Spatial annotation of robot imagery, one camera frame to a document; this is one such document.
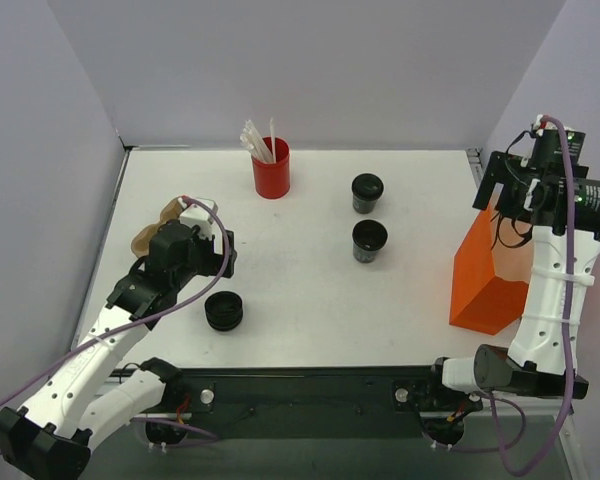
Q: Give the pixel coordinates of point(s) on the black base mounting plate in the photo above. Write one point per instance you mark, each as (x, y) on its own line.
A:
(381, 402)

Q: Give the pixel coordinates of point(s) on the brown cardboard cup carrier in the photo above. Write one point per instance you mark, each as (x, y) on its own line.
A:
(140, 243)

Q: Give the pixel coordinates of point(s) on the stack of black lids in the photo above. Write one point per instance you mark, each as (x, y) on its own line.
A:
(224, 310)

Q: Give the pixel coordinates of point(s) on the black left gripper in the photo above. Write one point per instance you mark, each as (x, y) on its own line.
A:
(225, 253)

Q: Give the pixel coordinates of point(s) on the white wrapped straw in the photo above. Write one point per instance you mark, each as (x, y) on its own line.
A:
(273, 141)

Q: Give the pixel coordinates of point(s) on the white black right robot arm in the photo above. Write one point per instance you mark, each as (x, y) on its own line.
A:
(541, 359)

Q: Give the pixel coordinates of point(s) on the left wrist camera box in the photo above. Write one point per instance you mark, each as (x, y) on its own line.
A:
(193, 215)

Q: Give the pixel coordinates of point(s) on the black paper coffee cup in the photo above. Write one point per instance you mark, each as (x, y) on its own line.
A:
(363, 206)

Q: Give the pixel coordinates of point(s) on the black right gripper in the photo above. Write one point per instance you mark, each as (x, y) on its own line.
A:
(494, 176)

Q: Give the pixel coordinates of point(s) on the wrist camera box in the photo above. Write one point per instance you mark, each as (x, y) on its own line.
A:
(541, 125)
(193, 215)

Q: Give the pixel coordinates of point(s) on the red cylindrical straw holder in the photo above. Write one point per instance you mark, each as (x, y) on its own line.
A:
(272, 181)

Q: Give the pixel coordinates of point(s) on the black cup lid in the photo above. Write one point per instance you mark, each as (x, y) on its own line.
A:
(367, 186)

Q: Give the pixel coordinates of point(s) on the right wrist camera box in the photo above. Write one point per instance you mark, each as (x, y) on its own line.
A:
(541, 125)

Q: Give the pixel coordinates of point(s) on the orange paper bag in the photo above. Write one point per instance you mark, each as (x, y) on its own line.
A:
(491, 274)

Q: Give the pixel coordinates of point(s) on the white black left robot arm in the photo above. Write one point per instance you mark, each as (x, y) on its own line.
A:
(53, 433)

